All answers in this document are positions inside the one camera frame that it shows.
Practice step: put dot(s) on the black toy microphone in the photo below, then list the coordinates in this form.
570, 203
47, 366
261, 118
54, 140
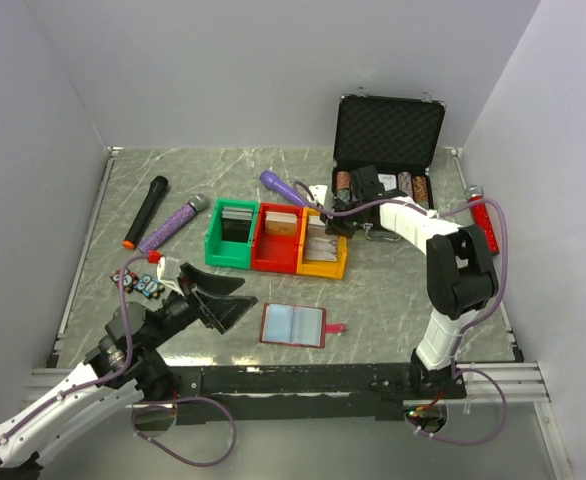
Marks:
157, 191

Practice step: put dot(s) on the red leather card holder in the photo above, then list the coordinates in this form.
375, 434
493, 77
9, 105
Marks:
296, 326

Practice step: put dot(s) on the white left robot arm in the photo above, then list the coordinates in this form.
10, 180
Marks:
125, 368

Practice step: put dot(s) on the green plastic card bin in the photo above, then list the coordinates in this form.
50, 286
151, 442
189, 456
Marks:
229, 238

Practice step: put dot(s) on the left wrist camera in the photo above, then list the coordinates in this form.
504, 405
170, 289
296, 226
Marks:
168, 270

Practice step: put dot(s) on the red owl card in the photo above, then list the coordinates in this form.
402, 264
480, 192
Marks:
125, 278

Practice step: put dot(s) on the red plastic card bin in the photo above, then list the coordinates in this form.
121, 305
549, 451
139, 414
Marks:
276, 239

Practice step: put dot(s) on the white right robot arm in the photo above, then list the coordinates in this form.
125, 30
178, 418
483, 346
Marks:
460, 275

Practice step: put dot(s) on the yellow plastic card bin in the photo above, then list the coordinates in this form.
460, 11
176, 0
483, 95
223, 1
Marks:
320, 255

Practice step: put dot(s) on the white playing card deck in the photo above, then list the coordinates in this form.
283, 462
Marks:
389, 182

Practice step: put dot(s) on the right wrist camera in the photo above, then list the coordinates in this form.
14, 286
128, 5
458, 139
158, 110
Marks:
320, 196

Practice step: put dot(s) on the black poker chip case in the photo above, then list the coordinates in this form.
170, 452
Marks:
395, 135

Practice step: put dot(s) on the purple plastic toy microphone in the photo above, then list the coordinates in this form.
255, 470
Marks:
274, 183

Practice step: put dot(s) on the purple glitter toy microphone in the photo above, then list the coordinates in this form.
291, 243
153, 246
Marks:
183, 215

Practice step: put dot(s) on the blue owl card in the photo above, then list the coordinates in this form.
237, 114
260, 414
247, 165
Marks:
149, 287

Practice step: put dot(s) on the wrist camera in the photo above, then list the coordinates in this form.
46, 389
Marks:
320, 196
168, 270

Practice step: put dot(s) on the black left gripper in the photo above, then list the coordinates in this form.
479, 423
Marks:
220, 311

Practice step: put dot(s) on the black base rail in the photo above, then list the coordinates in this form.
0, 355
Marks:
291, 392

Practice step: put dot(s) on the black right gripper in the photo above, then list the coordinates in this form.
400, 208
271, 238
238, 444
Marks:
334, 226

